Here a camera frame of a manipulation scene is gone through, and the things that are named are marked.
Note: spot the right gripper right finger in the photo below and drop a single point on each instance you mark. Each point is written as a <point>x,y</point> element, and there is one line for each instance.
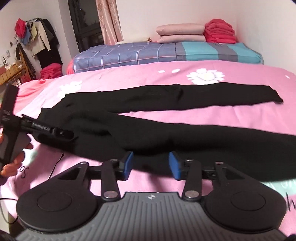
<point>229,197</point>

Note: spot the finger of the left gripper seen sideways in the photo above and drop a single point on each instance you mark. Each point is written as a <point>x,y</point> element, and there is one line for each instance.
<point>31,126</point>

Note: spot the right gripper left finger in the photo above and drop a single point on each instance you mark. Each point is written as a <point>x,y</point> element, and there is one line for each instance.
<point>71,199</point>

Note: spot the black pants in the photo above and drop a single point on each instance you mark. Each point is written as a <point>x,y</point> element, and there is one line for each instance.
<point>102,131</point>

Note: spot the person's left hand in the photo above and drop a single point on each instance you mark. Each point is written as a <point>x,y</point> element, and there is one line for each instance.
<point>11,169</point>

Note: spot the pink floral bedsheet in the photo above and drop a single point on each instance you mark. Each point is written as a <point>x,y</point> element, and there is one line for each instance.
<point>278,118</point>

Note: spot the wooden desk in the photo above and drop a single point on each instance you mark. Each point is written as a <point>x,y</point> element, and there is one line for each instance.
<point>17,75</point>

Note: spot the plaid blue folded quilt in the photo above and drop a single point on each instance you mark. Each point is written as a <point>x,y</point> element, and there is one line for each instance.
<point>108,56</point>

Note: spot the dark window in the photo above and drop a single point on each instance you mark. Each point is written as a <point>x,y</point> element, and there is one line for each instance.
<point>85,22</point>

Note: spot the pink curtain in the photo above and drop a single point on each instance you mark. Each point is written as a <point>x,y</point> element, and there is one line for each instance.
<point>109,21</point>

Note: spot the lower pink pillow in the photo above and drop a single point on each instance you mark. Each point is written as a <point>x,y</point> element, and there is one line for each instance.
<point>181,38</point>

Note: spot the red folded blanket on bed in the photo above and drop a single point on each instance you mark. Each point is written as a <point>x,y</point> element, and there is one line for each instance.
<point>219,31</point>

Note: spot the red blanket pile by wall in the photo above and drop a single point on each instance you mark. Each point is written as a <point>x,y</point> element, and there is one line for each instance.
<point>52,71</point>

